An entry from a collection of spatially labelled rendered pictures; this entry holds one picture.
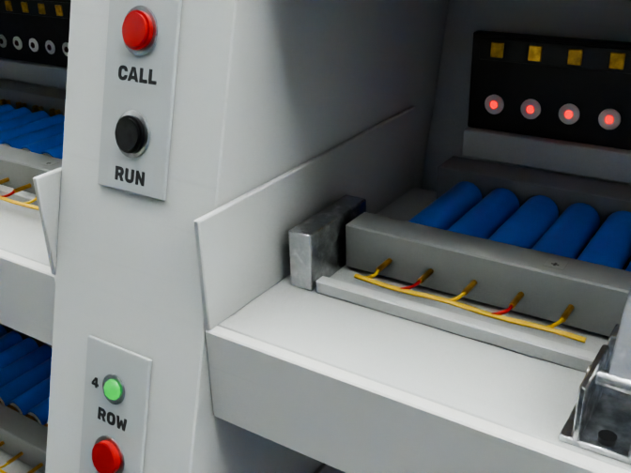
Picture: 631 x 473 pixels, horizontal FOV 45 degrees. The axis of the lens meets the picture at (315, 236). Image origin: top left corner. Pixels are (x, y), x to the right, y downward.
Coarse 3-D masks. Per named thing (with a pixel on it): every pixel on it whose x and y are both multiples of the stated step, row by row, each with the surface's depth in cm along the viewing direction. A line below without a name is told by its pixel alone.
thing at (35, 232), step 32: (0, 64) 64; (32, 64) 62; (0, 224) 42; (32, 224) 42; (0, 256) 38; (32, 256) 38; (0, 288) 40; (32, 288) 38; (0, 320) 41; (32, 320) 39
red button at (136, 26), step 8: (128, 16) 31; (136, 16) 31; (144, 16) 31; (128, 24) 31; (136, 24) 31; (144, 24) 31; (152, 24) 31; (128, 32) 31; (136, 32) 31; (144, 32) 31; (152, 32) 31; (128, 40) 31; (136, 40) 31; (144, 40) 31; (136, 48) 31; (144, 48) 31
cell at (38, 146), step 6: (48, 138) 50; (54, 138) 50; (60, 138) 50; (30, 144) 49; (36, 144) 49; (42, 144) 49; (48, 144) 49; (54, 144) 49; (60, 144) 50; (30, 150) 48; (36, 150) 48; (42, 150) 49
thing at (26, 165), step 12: (0, 156) 45; (12, 156) 45; (24, 156) 45; (36, 156) 45; (48, 156) 45; (0, 168) 45; (12, 168) 45; (24, 168) 44; (36, 168) 43; (48, 168) 43; (0, 180) 45; (12, 180) 45; (24, 180) 44; (12, 192) 43; (24, 204) 42
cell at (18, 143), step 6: (54, 126) 52; (60, 126) 52; (30, 132) 51; (36, 132) 51; (42, 132) 51; (48, 132) 51; (54, 132) 52; (60, 132) 52; (12, 138) 50; (18, 138) 50; (24, 138) 50; (30, 138) 50; (36, 138) 51; (42, 138) 51; (6, 144) 50; (12, 144) 49; (18, 144) 50; (24, 144) 50
